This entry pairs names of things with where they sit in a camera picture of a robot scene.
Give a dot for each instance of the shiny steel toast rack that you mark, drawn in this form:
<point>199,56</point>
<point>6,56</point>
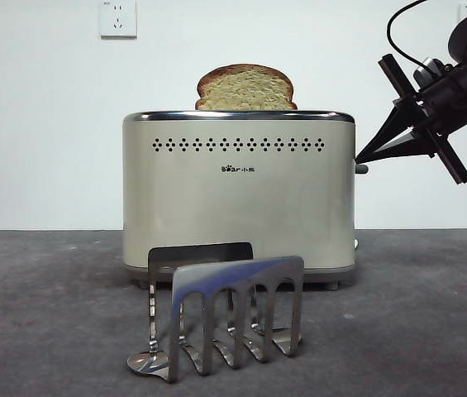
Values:
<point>237,273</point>

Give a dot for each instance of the grey toaster lever knob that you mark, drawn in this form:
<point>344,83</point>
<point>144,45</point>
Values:
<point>362,169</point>

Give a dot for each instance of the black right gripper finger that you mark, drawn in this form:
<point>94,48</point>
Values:
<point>396,124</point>
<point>406,146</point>

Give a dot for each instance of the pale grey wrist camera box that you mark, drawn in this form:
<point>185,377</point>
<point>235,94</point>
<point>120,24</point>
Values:
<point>429,71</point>

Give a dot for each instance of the cream two-slot toaster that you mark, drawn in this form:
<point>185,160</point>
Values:
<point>237,207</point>

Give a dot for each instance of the brown-crusted bread slice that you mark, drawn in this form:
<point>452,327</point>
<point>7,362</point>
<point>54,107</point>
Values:
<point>245,91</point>

